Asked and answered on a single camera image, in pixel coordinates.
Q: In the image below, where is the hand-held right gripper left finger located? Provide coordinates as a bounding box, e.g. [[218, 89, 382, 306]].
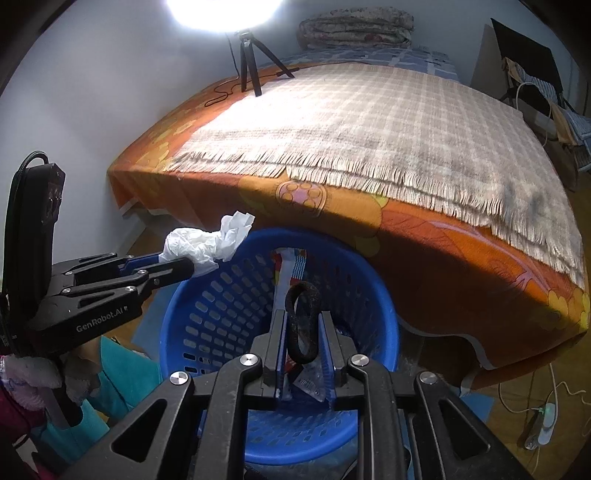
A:
[[60, 310, 287, 480]]

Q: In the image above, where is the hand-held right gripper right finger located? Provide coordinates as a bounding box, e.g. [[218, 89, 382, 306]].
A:
[[320, 311, 533, 480]]

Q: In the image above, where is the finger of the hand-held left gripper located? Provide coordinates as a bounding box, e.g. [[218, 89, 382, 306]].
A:
[[59, 257, 195, 308], [50, 252, 163, 285]]

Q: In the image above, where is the blue plastic basket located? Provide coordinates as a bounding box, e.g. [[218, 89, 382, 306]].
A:
[[159, 227, 400, 465]]

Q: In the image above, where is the black ring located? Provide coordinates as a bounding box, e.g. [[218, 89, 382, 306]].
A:
[[283, 282, 322, 363]]

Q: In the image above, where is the white tissue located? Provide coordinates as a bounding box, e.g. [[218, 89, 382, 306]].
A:
[[159, 211, 256, 280]]

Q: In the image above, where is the person's left hand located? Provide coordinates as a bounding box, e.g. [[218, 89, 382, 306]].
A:
[[0, 353, 66, 411]]

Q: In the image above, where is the small clear sachet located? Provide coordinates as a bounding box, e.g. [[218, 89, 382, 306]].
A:
[[288, 362, 327, 405]]

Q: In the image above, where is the teal cloth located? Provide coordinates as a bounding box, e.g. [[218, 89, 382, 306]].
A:
[[44, 336, 163, 459]]

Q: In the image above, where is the red striped packet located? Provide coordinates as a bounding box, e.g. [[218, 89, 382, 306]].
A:
[[270, 248, 308, 320]]

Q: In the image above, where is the orange floral tablecloth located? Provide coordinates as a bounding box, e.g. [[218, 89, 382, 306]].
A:
[[107, 65, 591, 389]]

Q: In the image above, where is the blue floor mat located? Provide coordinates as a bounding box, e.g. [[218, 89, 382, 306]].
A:
[[456, 384, 502, 433]]

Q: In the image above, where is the white power strip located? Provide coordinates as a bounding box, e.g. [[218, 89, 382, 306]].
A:
[[523, 401, 558, 451]]

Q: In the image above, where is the beige plaid cloth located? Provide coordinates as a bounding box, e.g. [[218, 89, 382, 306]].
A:
[[168, 62, 584, 288]]

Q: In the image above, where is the black tripod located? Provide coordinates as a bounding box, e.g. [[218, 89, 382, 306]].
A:
[[228, 28, 297, 98]]

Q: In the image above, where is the blue checked mattress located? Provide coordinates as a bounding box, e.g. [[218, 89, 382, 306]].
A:
[[277, 44, 461, 85]]

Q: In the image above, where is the folded floral quilt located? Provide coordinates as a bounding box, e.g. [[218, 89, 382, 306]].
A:
[[298, 9, 416, 49]]

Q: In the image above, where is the blue striped cushion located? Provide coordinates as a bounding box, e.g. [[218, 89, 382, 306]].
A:
[[514, 62, 591, 149]]

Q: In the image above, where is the black folding chair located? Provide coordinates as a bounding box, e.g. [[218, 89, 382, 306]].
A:
[[489, 17, 591, 177]]

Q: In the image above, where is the white power strip cable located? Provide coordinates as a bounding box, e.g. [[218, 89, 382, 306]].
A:
[[498, 364, 591, 417]]

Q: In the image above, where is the black cable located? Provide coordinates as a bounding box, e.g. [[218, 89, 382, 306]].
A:
[[205, 69, 285, 108]]

